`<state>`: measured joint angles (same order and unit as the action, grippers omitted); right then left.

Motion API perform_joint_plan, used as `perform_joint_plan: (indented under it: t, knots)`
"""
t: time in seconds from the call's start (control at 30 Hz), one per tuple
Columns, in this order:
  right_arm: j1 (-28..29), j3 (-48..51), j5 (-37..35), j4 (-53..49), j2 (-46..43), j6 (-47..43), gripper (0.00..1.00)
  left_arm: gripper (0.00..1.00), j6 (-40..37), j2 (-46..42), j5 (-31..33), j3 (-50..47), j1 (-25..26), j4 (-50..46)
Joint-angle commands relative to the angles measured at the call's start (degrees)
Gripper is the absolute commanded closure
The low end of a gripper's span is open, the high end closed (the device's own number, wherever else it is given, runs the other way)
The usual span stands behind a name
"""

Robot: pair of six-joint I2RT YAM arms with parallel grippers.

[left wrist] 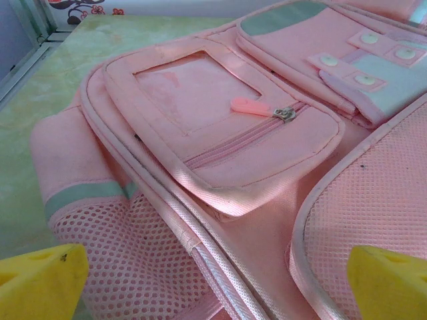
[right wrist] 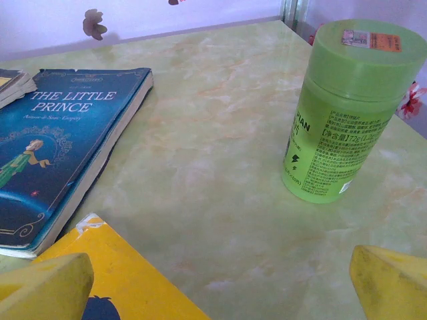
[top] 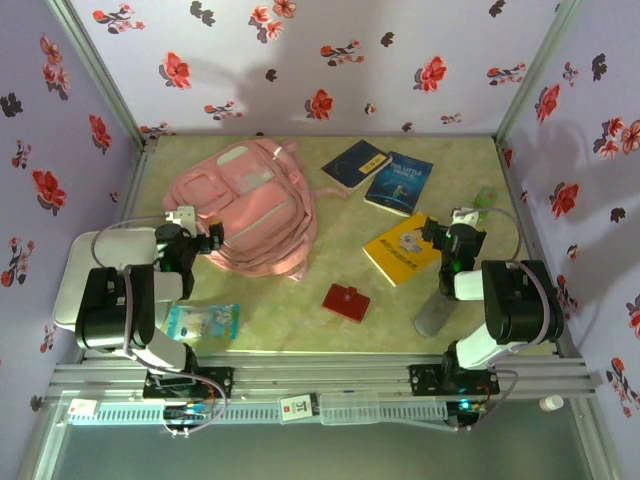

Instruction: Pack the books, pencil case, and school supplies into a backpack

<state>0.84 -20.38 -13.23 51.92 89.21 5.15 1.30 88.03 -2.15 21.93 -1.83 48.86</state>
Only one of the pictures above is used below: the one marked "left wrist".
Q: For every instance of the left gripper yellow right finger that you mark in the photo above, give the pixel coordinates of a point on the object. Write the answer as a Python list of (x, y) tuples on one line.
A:
[(390, 286)]

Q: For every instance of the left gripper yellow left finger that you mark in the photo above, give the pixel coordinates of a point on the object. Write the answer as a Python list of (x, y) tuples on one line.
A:
[(40, 283)]

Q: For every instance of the pink school backpack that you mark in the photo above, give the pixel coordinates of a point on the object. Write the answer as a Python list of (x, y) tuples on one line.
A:
[(233, 160)]

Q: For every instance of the aluminium side rail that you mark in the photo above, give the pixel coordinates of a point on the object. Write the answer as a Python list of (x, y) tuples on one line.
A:
[(30, 60)]

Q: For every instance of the aluminium frame post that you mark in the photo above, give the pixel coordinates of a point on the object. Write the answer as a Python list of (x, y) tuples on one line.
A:
[(40, 16)]

